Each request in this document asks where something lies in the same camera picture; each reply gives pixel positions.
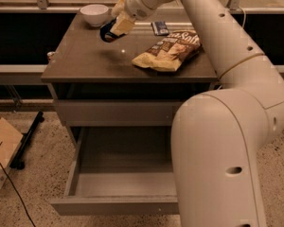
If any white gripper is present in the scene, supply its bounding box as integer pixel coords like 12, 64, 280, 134
110, 0, 170, 36

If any blue pepsi can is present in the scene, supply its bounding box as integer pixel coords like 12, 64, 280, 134
99, 19, 125, 43

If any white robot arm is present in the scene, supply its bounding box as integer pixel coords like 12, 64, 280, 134
124, 0, 284, 227

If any grey drawer cabinet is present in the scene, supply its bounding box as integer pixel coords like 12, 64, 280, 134
42, 9, 218, 142

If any small can behind cabinet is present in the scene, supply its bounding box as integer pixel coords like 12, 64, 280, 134
46, 51, 55, 62

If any open grey middle drawer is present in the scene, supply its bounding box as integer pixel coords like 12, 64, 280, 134
50, 127, 179, 216

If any white ceramic bowl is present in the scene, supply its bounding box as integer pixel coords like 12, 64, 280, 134
80, 4, 109, 26

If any yellow brown chip bag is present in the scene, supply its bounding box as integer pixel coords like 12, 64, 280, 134
132, 29, 201, 72

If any cardboard box left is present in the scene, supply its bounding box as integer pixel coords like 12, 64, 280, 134
0, 115, 23, 189

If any black stand leg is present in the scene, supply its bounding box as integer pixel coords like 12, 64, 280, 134
9, 112, 44, 169

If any black floor cable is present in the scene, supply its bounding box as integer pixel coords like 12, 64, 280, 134
0, 148, 36, 227

